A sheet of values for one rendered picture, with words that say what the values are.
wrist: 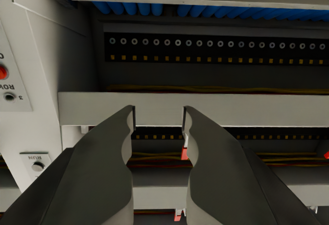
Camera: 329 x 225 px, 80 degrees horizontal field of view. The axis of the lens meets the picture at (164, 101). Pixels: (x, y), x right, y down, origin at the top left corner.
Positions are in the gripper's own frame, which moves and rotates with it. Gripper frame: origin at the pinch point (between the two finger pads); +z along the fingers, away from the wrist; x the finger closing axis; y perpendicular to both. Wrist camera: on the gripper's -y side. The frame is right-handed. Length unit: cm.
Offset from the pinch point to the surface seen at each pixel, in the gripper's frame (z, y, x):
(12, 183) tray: 18.5, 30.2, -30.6
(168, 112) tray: 11.8, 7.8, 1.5
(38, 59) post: 10.8, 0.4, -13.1
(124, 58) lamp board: 26.0, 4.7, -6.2
